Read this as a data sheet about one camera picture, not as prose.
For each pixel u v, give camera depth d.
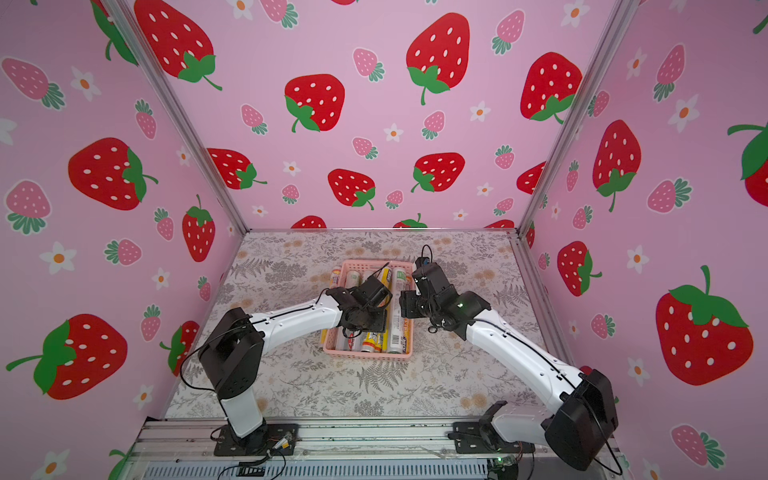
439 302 0.58
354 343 0.86
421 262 0.72
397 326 0.86
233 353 0.46
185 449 0.73
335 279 1.02
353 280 1.01
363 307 0.65
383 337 0.88
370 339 0.84
